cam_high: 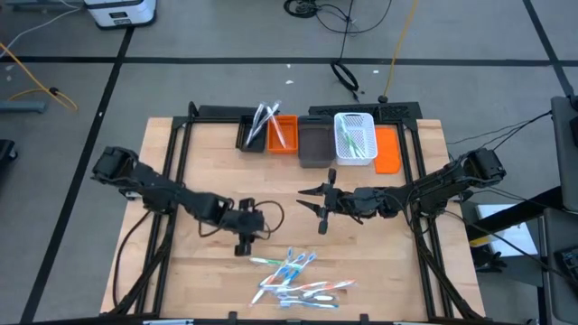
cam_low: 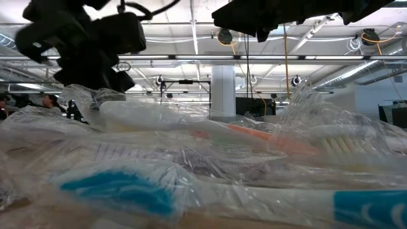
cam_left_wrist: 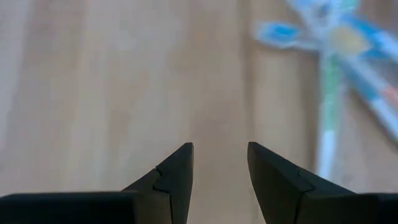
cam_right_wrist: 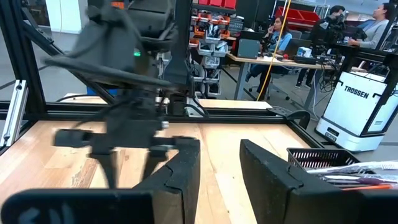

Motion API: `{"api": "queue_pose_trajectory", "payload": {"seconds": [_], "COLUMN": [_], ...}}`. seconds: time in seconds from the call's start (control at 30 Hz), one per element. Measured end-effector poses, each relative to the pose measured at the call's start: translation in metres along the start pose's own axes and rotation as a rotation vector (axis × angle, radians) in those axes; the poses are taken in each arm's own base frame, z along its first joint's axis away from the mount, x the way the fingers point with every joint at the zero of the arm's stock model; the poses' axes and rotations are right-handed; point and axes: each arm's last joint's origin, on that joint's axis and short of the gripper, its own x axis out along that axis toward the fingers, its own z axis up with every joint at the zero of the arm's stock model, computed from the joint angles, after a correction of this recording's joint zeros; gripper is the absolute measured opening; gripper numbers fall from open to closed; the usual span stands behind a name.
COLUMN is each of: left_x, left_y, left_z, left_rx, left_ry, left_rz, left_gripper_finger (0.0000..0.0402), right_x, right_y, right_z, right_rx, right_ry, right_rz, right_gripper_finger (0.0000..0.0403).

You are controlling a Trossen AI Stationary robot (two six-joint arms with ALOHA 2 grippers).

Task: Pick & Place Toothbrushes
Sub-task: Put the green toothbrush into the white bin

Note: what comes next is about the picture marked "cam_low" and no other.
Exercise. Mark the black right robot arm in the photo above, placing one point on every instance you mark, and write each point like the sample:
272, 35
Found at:
362, 9

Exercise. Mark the blue white wrapped toothbrush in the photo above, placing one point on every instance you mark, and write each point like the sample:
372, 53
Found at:
117, 191

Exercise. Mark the person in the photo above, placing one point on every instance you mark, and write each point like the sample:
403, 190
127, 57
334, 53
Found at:
3, 105
51, 101

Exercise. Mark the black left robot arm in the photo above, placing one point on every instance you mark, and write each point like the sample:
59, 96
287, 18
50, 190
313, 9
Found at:
35, 35

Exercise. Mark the long ceiling light strip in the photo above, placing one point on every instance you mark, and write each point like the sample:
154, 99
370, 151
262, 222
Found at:
203, 57

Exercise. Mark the white square pillar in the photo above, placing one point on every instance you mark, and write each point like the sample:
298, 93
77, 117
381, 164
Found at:
222, 89

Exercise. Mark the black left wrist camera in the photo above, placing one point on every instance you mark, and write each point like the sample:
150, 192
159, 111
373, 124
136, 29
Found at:
121, 33

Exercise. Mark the purple white wrapped toothbrush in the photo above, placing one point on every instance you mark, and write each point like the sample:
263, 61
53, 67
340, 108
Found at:
127, 152

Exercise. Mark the silver ventilation duct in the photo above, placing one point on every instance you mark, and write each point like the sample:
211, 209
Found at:
359, 71

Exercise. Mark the black monitor screen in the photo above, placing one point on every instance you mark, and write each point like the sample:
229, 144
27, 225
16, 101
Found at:
254, 106
397, 117

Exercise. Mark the black gantry frame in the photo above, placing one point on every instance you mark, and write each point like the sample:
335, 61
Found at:
186, 81

